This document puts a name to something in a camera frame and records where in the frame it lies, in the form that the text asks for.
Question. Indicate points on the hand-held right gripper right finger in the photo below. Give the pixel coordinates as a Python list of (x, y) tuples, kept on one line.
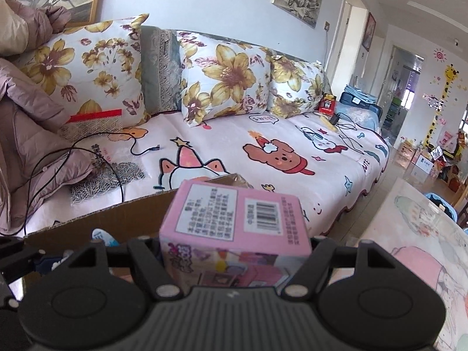
[(318, 259)]

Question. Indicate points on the pink down jacket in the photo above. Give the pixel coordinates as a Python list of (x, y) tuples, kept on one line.
[(33, 135)]

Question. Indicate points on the red snack packet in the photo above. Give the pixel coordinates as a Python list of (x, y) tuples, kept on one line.
[(327, 104)]

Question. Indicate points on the cream coat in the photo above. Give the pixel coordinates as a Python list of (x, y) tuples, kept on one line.
[(12, 29)]

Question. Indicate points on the small red framed picture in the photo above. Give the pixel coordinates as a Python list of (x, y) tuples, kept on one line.
[(369, 31)]

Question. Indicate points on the giraffe height wall sticker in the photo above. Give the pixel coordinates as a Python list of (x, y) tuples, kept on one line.
[(444, 109)]

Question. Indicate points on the grey lace sofa cover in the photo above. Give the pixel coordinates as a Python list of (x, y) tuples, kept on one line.
[(161, 65)]

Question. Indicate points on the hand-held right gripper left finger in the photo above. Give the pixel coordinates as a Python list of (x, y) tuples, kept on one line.
[(146, 259)]

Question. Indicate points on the black suitcase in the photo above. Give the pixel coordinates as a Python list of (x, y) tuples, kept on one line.
[(362, 111)]

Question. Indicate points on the floral pillow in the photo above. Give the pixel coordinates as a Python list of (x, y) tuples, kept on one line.
[(95, 69), (296, 87), (226, 76)]

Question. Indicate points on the cardboard box green sides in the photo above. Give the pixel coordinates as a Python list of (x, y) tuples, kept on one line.
[(109, 215)]

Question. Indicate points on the pink toy appliance box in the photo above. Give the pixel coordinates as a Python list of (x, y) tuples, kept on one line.
[(234, 219)]

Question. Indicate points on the black charger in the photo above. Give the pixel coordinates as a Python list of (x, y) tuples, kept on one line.
[(334, 119)]

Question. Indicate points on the yellow stick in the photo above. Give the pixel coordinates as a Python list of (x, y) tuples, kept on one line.
[(328, 123)]

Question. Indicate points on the grey patterned bag red strip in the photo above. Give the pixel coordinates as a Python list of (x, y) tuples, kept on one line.
[(91, 124)]

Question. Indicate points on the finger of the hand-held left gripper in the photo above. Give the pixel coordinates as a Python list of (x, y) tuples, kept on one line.
[(18, 263)]

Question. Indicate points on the folded blue cloth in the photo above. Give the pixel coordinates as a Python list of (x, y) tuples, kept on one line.
[(360, 93)]

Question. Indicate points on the clear bag with grey pattern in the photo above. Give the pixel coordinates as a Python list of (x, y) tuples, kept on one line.
[(109, 175)]

